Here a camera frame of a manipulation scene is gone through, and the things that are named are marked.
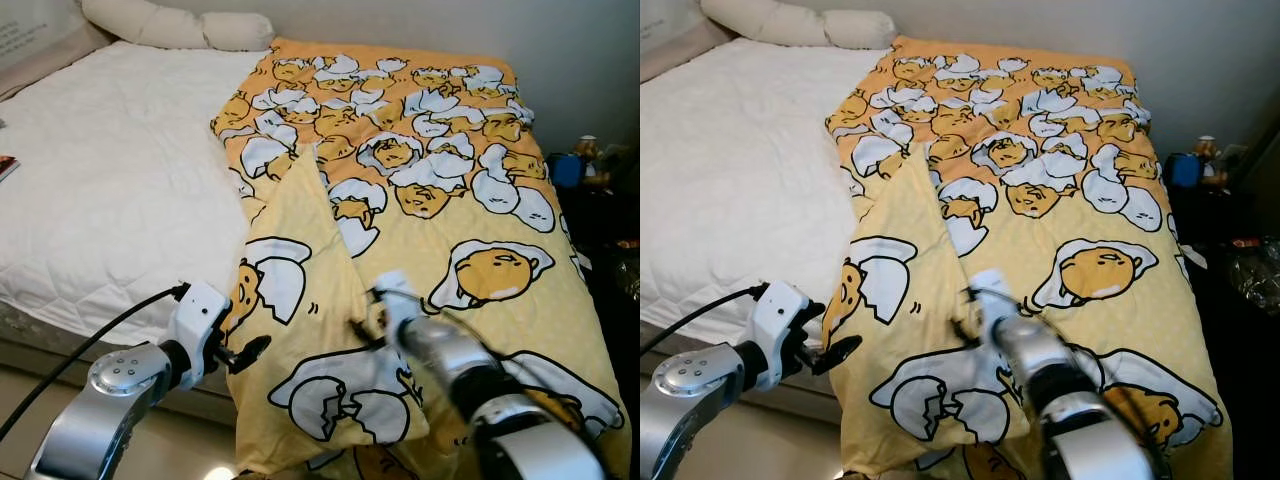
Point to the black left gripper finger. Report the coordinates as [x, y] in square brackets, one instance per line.
[836, 354]
[250, 353]

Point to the orange cartoon egg blanket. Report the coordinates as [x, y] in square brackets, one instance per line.
[450, 200]
[1060, 200]

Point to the dark red printed book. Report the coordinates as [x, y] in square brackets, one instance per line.
[7, 168]

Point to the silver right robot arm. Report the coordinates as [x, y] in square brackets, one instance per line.
[1070, 400]
[480, 390]

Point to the white quilted mattress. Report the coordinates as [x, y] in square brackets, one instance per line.
[120, 180]
[740, 180]

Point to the clear plastic bag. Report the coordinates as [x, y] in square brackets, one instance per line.
[1255, 280]
[627, 275]

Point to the black nightstand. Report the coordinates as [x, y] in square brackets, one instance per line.
[615, 400]
[1250, 400]

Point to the white paper scrap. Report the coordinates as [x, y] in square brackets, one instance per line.
[577, 258]
[1195, 257]

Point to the blue cup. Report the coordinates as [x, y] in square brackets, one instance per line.
[565, 170]
[1182, 170]

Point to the brown bear figurine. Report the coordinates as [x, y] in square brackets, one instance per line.
[1210, 160]
[592, 160]

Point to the small red packet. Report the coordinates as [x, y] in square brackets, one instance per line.
[1250, 242]

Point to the cream knotted bolster pillow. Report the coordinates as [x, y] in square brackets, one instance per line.
[170, 25]
[790, 25]

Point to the white printed poster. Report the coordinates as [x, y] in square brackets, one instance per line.
[35, 30]
[665, 22]

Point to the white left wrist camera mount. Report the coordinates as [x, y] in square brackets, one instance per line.
[775, 315]
[195, 315]

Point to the beige bed frame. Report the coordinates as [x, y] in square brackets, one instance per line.
[680, 58]
[60, 60]

